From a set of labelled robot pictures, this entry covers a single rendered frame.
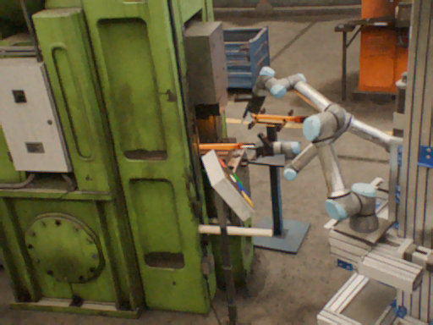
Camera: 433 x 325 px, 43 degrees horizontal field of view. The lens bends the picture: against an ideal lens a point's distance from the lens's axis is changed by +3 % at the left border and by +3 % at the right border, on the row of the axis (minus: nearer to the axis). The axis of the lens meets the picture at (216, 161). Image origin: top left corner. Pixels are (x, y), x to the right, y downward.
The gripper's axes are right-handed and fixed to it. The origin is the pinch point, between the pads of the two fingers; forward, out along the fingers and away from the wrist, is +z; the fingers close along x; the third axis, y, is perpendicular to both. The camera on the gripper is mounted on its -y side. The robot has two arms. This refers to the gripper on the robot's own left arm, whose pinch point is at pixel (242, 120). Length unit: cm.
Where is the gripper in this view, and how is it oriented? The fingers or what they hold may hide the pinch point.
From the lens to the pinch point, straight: 319.3
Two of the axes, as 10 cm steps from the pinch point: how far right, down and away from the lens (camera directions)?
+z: -3.4, 7.8, 5.3
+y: 9.1, 4.2, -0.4
